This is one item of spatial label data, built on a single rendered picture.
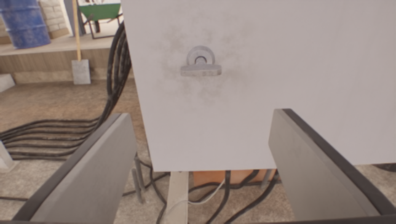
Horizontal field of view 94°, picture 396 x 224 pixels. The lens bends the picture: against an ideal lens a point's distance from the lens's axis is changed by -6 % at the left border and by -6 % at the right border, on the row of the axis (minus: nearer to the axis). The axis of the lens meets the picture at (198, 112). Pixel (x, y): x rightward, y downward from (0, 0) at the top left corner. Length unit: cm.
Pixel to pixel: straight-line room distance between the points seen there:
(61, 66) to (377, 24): 310
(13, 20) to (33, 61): 111
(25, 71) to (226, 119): 337
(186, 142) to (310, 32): 18
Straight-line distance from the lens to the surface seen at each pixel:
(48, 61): 323
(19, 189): 151
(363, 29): 25
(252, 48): 21
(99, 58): 285
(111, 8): 418
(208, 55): 20
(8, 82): 356
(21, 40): 433
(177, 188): 80
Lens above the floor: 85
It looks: 29 degrees down
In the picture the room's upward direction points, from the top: 3 degrees counter-clockwise
